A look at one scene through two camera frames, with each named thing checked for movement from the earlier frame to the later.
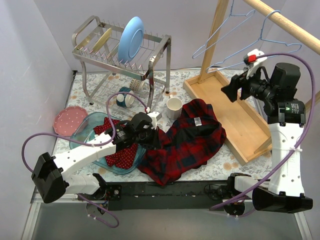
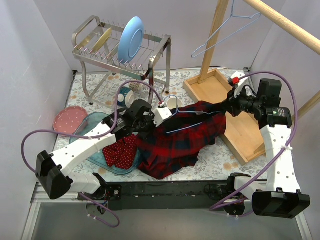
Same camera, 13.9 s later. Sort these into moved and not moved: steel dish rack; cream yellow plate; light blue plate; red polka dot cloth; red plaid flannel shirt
Moved: red plaid flannel shirt
Not moved: red polka dot cloth; light blue plate; steel dish rack; cream yellow plate
